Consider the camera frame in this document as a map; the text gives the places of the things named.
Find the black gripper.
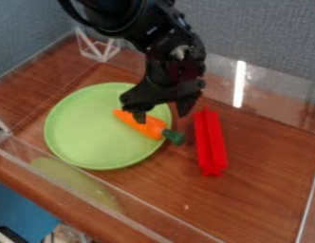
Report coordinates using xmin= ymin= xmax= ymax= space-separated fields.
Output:
xmin=119 ymin=47 xmax=206 ymax=124

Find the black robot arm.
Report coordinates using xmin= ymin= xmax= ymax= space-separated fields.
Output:
xmin=57 ymin=0 xmax=206 ymax=123

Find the clear acrylic barrier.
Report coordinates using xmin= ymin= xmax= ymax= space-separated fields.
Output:
xmin=105 ymin=27 xmax=315 ymax=136
xmin=0 ymin=120 xmax=225 ymax=243

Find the clear acrylic front barrier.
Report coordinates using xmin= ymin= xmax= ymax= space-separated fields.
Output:
xmin=0 ymin=120 xmax=225 ymax=243

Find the clear acrylic corner bracket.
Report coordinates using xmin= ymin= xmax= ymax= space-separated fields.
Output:
xmin=75 ymin=28 xmax=120 ymax=63

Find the green plastic plate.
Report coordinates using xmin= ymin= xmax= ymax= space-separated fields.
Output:
xmin=43 ymin=82 xmax=163 ymax=170

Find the orange toy carrot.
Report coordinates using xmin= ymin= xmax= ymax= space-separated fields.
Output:
xmin=112 ymin=109 xmax=184 ymax=145

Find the red star-shaped block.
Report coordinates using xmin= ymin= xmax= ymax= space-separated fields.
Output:
xmin=194 ymin=107 xmax=229 ymax=177

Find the clear acrylic back barrier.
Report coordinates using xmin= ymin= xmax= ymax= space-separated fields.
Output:
xmin=105 ymin=27 xmax=315 ymax=136

